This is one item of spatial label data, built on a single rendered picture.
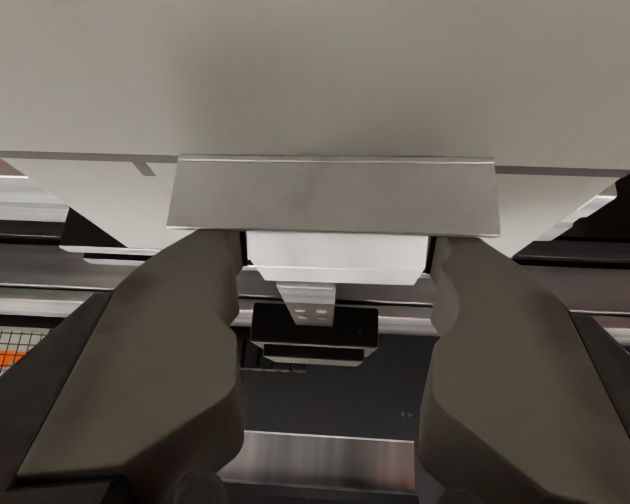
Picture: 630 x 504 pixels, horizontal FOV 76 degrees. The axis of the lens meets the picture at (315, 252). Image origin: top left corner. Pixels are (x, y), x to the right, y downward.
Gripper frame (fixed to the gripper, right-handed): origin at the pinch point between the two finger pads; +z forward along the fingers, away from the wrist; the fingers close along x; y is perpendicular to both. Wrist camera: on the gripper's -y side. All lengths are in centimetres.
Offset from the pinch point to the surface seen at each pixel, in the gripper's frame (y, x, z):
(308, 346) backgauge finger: 21.8, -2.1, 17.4
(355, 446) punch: 11.3, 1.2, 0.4
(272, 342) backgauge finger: 21.1, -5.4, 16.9
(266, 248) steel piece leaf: 3.7, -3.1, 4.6
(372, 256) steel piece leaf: 4.1, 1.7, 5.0
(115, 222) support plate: 2.1, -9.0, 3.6
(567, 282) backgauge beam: 19.4, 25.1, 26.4
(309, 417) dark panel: 51, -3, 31
